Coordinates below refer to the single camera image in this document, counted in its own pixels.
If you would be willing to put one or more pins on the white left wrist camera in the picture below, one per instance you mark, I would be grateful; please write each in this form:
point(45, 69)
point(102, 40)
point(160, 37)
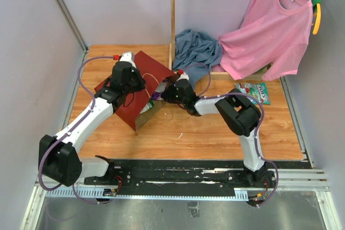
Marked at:
point(126, 57)

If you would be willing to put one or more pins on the purple snack bag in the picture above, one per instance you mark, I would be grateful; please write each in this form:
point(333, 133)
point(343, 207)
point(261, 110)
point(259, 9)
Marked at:
point(157, 94)

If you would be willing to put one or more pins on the wooden rack frame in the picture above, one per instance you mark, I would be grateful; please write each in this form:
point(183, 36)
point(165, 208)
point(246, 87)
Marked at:
point(215, 17)

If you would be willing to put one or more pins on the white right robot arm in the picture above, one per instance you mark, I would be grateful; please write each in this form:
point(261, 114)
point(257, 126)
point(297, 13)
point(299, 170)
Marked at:
point(240, 113)

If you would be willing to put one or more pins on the aluminium corner post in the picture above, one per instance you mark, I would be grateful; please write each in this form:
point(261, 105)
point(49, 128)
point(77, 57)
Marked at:
point(71, 23)

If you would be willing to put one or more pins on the pink t-shirt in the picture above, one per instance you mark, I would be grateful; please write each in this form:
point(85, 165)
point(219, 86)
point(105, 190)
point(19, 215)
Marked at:
point(273, 32)

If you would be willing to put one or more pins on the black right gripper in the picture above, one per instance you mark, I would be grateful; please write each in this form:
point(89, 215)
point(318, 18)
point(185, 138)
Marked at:
point(167, 95)

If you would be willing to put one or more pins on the blue crumpled shirt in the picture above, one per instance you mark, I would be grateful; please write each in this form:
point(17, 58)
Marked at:
point(196, 53)

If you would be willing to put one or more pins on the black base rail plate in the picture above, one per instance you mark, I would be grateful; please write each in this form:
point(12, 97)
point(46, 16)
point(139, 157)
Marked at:
point(177, 179)

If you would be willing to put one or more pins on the green candy snack bag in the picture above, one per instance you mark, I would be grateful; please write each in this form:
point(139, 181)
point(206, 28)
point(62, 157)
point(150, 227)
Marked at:
point(257, 90)

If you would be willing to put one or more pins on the red paper bag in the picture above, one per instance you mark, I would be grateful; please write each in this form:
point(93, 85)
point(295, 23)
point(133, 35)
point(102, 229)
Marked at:
point(153, 73)

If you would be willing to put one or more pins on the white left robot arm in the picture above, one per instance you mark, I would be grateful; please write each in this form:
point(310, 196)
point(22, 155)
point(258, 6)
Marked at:
point(58, 154)

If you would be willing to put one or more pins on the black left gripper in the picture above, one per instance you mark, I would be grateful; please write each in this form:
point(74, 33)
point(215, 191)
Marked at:
point(141, 80)

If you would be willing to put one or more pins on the green white snack bag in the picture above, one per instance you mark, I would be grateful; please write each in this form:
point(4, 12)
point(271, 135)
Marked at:
point(148, 106)

